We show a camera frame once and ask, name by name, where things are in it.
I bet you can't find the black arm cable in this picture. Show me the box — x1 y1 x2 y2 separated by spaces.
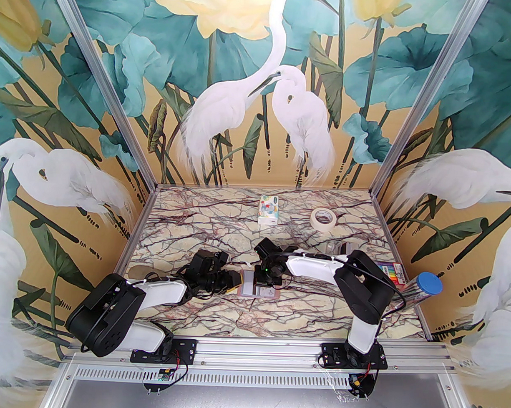
143 258 221 303
268 248 409 325

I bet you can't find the clear jar blue lid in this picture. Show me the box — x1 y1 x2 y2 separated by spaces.
404 271 444 308

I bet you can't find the colourful marker pen set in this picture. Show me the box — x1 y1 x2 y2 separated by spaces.
376 262 405 288

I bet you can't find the aluminium frame post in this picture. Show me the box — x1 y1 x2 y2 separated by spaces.
370 0 488 203
54 0 165 190

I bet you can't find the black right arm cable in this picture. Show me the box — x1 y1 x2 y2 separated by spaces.
268 248 409 325

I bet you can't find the pink leather card holder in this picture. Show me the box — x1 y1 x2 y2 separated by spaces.
238 270 281 300

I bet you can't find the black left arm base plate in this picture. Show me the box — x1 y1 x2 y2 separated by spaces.
131 336 198 366

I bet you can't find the floral tissue pack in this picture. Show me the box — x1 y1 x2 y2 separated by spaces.
257 195 280 226

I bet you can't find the grey metal front panel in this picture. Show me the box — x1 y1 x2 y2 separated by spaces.
44 377 481 408

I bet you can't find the cream masking tape roll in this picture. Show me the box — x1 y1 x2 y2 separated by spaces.
310 208 337 233

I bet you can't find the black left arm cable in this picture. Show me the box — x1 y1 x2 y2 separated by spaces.
143 258 221 303

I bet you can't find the aluminium front rail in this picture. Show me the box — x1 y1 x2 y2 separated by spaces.
64 332 460 394

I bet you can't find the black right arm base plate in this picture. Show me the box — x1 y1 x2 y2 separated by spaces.
320 342 389 371

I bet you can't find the grey stone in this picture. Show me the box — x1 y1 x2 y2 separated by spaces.
128 265 172 281

